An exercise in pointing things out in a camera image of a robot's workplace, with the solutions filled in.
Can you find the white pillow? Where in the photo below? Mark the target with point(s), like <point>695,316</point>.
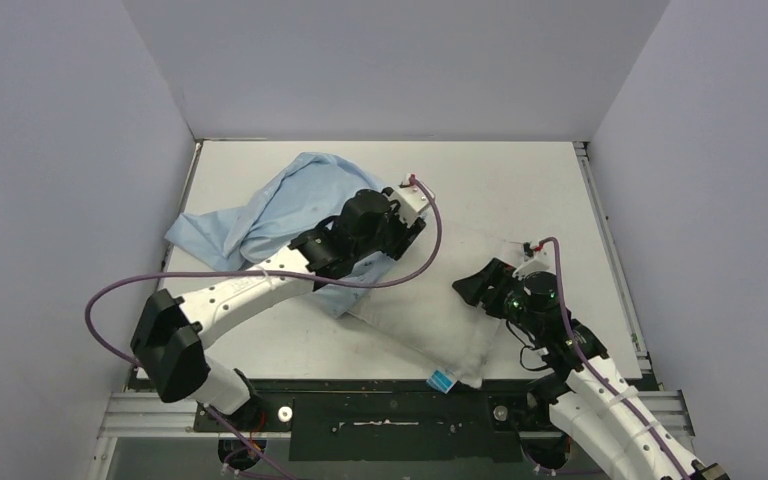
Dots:
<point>427,315</point>

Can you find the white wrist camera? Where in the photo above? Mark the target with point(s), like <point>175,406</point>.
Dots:
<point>535,259</point>
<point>412,201</point>

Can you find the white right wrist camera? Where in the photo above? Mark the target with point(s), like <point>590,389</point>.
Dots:
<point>535,259</point>

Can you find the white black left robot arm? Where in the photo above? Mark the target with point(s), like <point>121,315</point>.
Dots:
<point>174,333</point>

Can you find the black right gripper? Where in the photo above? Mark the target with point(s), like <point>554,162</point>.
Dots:
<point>496,282</point>

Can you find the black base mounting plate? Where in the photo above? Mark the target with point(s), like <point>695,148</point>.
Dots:
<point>400,420</point>

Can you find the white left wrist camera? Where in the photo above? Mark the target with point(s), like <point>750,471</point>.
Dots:
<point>412,201</point>

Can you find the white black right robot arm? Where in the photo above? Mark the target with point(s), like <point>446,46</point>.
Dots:
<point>585,396</point>

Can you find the light blue pillowcase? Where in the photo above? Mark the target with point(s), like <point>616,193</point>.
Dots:
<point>311,188</point>

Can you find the blue pillow label tag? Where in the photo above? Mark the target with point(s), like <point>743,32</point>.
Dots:
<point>442,380</point>

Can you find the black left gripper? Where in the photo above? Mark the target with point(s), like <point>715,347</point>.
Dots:
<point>403,232</point>

